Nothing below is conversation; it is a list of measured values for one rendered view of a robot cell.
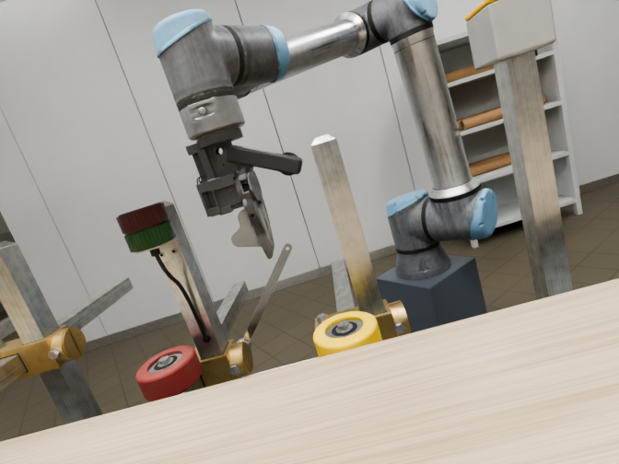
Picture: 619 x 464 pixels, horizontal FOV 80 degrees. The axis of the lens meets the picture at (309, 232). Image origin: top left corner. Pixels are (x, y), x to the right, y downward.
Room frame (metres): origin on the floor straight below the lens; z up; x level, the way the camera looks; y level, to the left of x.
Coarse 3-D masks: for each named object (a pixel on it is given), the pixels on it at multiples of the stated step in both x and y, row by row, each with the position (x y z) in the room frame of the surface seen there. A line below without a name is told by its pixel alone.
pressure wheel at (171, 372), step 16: (176, 352) 0.49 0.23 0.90; (192, 352) 0.47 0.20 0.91; (144, 368) 0.47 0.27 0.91; (160, 368) 0.46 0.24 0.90; (176, 368) 0.44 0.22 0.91; (192, 368) 0.46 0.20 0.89; (144, 384) 0.44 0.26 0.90; (160, 384) 0.43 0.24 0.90; (176, 384) 0.44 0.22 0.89; (192, 384) 0.45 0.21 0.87
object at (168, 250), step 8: (144, 208) 0.46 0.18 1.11; (160, 224) 0.47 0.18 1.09; (136, 232) 0.46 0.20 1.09; (176, 240) 0.51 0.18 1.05; (152, 248) 0.47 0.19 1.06; (160, 248) 0.51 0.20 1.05; (168, 248) 0.51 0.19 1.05; (176, 248) 0.51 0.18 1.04; (152, 256) 0.48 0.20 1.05; (160, 256) 0.51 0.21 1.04; (168, 256) 0.51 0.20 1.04; (176, 256) 0.51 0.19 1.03; (160, 264) 0.48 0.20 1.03; (168, 272) 0.49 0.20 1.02; (176, 280) 0.50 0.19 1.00; (184, 296) 0.51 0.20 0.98; (192, 304) 0.51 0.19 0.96; (200, 320) 0.51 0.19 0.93; (200, 328) 0.51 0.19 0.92; (208, 336) 0.51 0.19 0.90
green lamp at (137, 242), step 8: (168, 224) 0.48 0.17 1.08; (144, 232) 0.46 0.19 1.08; (152, 232) 0.46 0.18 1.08; (160, 232) 0.47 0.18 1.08; (168, 232) 0.47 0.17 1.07; (128, 240) 0.46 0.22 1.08; (136, 240) 0.46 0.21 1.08; (144, 240) 0.46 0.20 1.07; (152, 240) 0.46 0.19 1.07; (160, 240) 0.46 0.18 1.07; (168, 240) 0.47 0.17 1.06; (136, 248) 0.46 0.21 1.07; (144, 248) 0.46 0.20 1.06
